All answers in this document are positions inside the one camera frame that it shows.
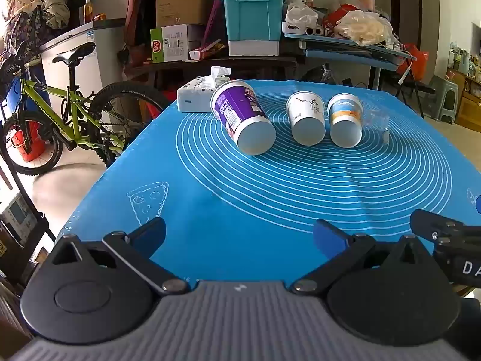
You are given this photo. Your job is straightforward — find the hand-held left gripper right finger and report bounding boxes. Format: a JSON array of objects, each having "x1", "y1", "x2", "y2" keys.
[{"x1": 291, "y1": 218, "x2": 434, "y2": 296}]

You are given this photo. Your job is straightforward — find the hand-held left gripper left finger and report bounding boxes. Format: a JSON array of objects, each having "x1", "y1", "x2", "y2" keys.
[{"x1": 49, "y1": 216, "x2": 191, "y2": 296}]

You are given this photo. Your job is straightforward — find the blue orange print paper cup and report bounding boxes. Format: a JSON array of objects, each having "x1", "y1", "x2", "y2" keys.
[{"x1": 327, "y1": 93, "x2": 364, "y2": 148}]

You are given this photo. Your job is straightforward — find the white ink-print paper cup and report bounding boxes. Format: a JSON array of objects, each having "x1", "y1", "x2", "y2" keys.
[{"x1": 286, "y1": 91, "x2": 326, "y2": 147}]

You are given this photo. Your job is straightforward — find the purple paper cup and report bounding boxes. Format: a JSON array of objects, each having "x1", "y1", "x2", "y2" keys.
[{"x1": 210, "y1": 80, "x2": 277, "y2": 156}]

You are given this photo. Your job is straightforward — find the small clear plastic cup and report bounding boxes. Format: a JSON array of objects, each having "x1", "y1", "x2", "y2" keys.
[{"x1": 363, "y1": 110, "x2": 392, "y2": 143}]

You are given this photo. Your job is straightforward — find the blue silicone baking mat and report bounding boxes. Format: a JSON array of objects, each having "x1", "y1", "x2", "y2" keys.
[{"x1": 56, "y1": 79, "x2": 481, "y2": 282}]

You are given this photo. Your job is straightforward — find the wooden cabinet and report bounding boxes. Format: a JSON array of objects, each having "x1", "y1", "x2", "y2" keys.
[{"x1": 445, "y1": 68, "x2": 481, "y2": 133}]

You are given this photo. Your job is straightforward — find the grey plastic stool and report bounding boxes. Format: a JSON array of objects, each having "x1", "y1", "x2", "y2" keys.
[{"x1": 428, "y1": 77, "x2": 459, "y2": 125}]

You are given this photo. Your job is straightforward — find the grey appliance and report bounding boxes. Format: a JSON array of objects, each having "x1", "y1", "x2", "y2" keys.
[{"x1": 0, "y1": 196, "x2": 38, "y2": 246}]

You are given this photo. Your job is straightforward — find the white tissue box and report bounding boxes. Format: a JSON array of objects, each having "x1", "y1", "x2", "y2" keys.
[{"x1": 176, "y1": 66, "x2": 232, "y2": 113}]

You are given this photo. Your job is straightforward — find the red bucket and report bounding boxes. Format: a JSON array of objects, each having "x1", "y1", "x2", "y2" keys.
[{"x1": 11, "y1": 120, "x2": 59, "y2": 164}]

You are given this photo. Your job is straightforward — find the orange plastic bag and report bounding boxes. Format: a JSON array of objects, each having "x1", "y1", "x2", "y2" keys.
[{"x1": 408, "y1": 43, "x2": 429, "y2": 78}]

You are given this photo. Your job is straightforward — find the dark wooden table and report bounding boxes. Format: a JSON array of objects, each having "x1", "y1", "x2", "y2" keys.
[{"x1": 128, "y1": 54, "x2": 305, "y2": 89}]

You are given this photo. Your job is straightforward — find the white chest freezer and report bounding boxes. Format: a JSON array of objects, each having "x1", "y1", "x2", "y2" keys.
[{"x1": 39, "y1": 19, "x2": 128, "y2": 121}]

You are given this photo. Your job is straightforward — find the blue desk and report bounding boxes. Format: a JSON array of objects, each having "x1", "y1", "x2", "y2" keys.
[{"x1": 283, "y1": 32, "x2": 414, "y2": 72}]

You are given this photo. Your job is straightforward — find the green white carton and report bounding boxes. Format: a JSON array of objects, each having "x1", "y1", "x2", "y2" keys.
[{"x1": 150, "y1": 24, "x2": 205, "y2": 63}]

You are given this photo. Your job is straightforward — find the green bicycle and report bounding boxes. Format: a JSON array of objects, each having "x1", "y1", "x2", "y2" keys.
[{"x1": 0, "y1": 41, "x2": 173, "y2": 177}]

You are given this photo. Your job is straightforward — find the white flat box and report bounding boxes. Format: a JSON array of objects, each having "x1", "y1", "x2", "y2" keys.
[{"x1": 228, "y1": 39, "x2": 280, "y2": 56}]

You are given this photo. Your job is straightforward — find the clear bag of white noodles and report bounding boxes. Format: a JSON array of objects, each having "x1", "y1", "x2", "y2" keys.
[{"x1": 334, "y1": 9, "x2": 395, "y2": 46}]

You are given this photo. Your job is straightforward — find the white tray with rolls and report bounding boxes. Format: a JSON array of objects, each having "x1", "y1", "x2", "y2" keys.
[{"x1": 282, "y1": 20, "x2": 326, "y2": 38}]

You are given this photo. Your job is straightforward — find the red plastic bag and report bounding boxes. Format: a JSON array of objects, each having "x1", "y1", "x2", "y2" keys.
[{"x1": 323, "y1": 4, "x2": 361, "y2": 36}]

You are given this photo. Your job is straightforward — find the small white plastic bag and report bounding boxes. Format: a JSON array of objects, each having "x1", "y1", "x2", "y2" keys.
[{"x1": 286, "y1": 4, "x2": 320, "y2": 28}]

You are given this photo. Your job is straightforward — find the teal storage bin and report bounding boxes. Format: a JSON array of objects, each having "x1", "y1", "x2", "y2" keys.
[{"x1": 220, "y1": 0, "x2": 288, "y2": 42}]

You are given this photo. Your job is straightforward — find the patterned dark backpack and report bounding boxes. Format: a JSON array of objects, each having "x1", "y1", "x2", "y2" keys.
[{"x1": 2, "y1": 8, "x2": 46, "y2": 61}]

